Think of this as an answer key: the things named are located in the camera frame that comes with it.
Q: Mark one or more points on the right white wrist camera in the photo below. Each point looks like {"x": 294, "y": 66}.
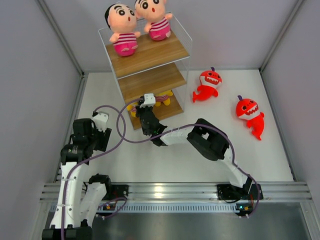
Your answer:
{"x": 147, "y": 100}

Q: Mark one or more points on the red shark plush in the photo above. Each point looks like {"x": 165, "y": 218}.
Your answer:
{"x": 209, "y": 81}
{"x": 248, "y": 110}

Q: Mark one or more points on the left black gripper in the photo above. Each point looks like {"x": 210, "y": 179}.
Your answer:
{"x": 104, "y": 137}

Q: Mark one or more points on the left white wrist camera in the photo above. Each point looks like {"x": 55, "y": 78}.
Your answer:
{"x": 100, "y": 119}

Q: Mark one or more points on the aluminium frame post left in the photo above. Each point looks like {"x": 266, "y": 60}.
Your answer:
{"x": 58, "y": 32}

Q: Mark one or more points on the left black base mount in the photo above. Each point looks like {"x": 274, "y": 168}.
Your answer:
{"x": 114, "y": 191}

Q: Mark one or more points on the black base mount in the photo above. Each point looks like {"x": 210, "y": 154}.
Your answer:
{"x": 230, "y": 193}
{"x": 114, "y": 191}

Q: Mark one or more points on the boy plush doll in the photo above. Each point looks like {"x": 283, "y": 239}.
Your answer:
{"x": 157, "y": 20}
{"x": 122, "y": 21}

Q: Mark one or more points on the aluminium mounting rail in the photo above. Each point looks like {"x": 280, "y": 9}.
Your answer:
{"x": 198, "y": 197}

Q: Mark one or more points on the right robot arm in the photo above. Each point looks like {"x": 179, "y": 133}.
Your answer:
{"x": 212, "y": 143}

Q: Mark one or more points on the yellow plush toy striped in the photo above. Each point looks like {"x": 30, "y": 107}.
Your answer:
{"x": 163, "y": 98}

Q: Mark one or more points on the aluminium frame post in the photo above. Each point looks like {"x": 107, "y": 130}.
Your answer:
{"x": 58, "y": 32}
{"x": 282, "y": 33}

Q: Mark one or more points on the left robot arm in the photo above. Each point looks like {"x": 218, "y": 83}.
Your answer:
{"x": 76, "y": 209}

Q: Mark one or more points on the aluminium frame post right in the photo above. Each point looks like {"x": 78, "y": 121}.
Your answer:
{"x": 282, "y": 33}

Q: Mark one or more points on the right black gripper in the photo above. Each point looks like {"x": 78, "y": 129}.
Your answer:
{"x": 138, "y": 110}

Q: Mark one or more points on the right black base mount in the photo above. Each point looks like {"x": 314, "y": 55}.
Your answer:
{"x": 230, "y": 193}

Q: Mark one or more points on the white wire wooden shelf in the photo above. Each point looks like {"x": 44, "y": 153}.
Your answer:
{"x": 156, "y": 67}

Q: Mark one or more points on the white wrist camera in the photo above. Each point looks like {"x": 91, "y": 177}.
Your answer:
{"x": 100, "y": 119}
{"x": 147, "y": 100}

